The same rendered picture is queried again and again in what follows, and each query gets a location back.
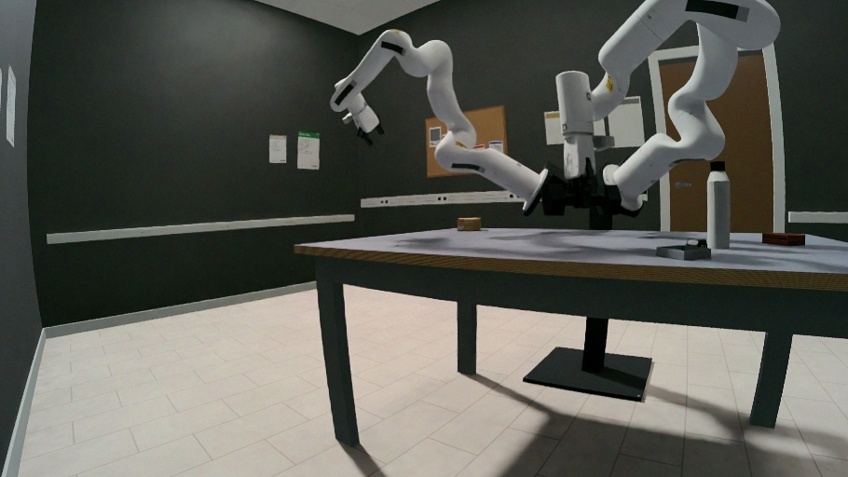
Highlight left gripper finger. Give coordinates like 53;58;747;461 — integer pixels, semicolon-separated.
578;157;595;209
569;178;580;209

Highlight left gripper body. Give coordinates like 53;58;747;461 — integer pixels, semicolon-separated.
564;134;595;179

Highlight black hexagonal dumbbell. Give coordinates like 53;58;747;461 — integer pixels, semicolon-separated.
541;184;622;216

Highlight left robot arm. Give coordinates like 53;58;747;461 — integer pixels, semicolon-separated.
556;0;781;211

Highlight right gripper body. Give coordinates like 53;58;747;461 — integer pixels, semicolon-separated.
353;106;379;133

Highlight brown cardboard box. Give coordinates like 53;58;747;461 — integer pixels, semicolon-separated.
458;218;481;231

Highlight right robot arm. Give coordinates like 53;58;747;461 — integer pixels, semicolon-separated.
330;30;548;211

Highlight brown wooden block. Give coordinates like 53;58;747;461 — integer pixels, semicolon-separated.
762;233;805;246

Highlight white bottle with black cap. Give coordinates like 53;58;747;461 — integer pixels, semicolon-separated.
707;161;731;250

